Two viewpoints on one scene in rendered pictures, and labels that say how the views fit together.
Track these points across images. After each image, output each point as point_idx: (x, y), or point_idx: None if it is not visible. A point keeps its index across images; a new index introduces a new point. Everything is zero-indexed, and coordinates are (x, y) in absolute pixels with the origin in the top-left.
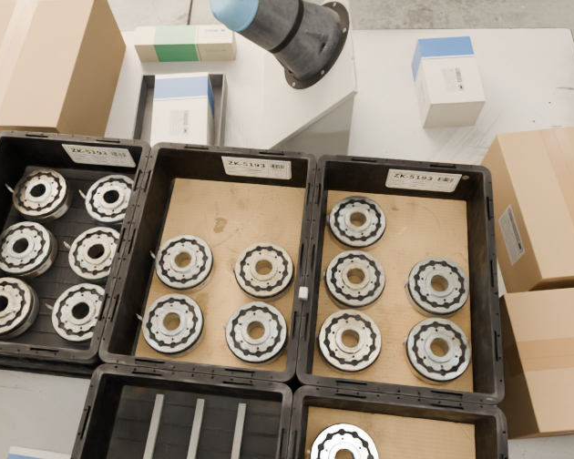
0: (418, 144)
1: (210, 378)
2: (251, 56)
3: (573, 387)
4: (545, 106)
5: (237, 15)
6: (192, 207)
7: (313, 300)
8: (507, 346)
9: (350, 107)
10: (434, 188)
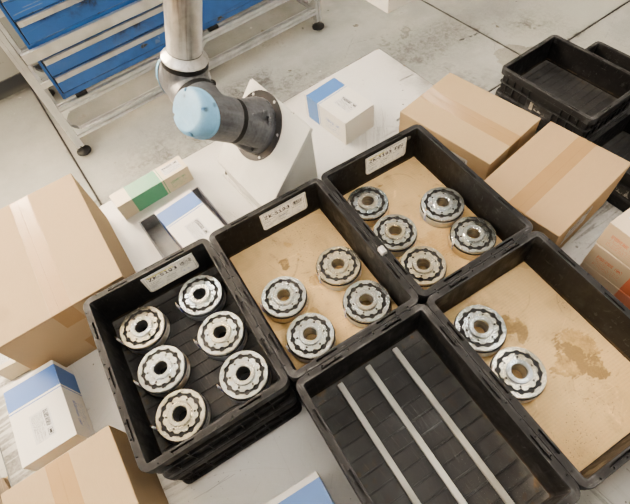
0: (351, 154)
1: (373, 334)
2: (202, 170)
3: (553, 204)
4: (401, 93)
5: (209, 123)
6: (257, 266)
7: None
8: None
9: (311, 143)
10: (394, 158)
